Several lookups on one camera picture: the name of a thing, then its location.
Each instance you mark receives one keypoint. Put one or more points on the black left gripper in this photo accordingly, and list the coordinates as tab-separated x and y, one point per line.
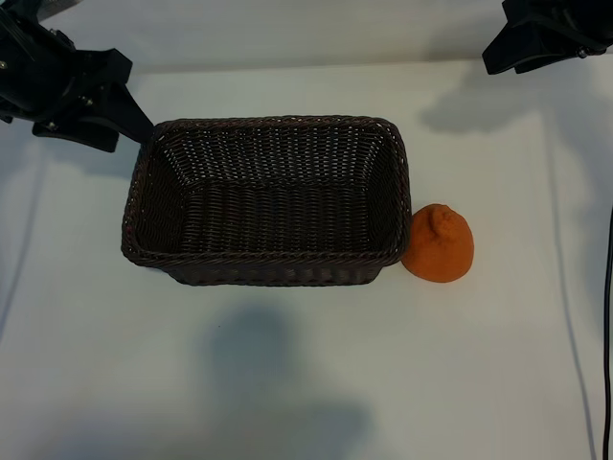
43	81

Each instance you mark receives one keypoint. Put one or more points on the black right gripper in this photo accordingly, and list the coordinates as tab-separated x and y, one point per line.
565	19

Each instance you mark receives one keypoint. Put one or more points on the dark brown woven wicker basket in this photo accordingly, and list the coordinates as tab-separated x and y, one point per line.
268	215

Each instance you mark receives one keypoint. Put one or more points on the orange citrus fruit with knob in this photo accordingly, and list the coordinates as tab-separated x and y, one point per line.
443	249

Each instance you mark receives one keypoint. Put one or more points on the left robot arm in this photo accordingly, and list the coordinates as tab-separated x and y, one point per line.
19	24

